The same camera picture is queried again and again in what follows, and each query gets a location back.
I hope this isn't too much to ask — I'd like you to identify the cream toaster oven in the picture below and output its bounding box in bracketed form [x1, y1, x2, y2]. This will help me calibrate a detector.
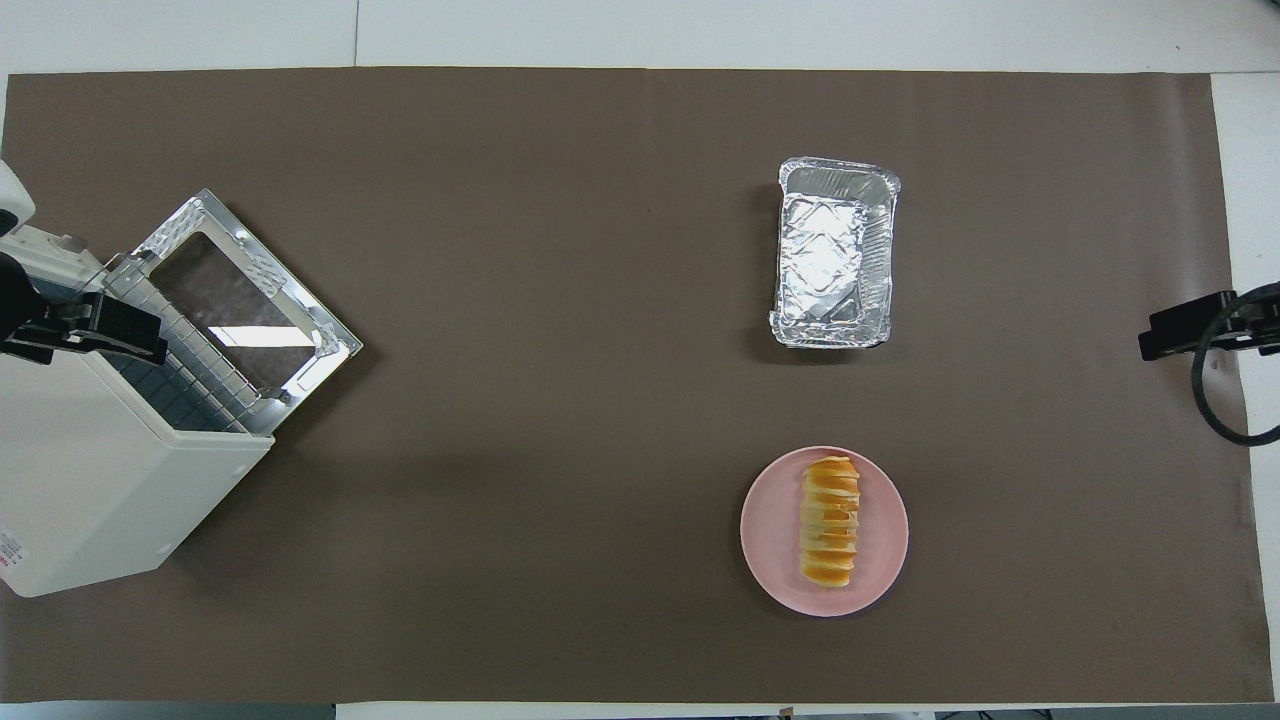
[0, 225, 276, 599]

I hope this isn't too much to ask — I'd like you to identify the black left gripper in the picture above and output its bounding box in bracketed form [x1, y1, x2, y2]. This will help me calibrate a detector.
[0, 252, 169, 366]

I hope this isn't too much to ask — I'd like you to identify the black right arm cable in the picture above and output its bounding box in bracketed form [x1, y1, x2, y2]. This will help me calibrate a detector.
[1190, 282, 1280, 447]

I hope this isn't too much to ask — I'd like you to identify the sliced orange bread loaf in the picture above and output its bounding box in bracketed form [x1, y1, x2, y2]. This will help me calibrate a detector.
[798, 456, 863, 589]

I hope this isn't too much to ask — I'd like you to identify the brown paper table mat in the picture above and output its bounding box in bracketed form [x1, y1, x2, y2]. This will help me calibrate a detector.
[0, 68, 1276, 704]

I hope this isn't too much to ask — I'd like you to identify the metal oven wire rack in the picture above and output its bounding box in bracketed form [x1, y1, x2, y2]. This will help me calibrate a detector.
[100, 265, 276, 436]

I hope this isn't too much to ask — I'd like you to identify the pink round plate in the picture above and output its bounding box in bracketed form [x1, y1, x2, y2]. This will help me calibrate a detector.
[740, 445, 910, 618]

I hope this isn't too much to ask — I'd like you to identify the aluminium foil tray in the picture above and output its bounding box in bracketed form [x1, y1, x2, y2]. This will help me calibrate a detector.
[768, 156, 901, 350]

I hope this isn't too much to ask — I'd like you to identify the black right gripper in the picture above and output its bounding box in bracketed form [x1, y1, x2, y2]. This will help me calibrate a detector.
[1138, 285, 1280, 363]

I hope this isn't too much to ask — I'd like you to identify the glass oven door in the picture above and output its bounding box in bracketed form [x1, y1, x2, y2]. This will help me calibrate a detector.
[128, 188, 364, 406]

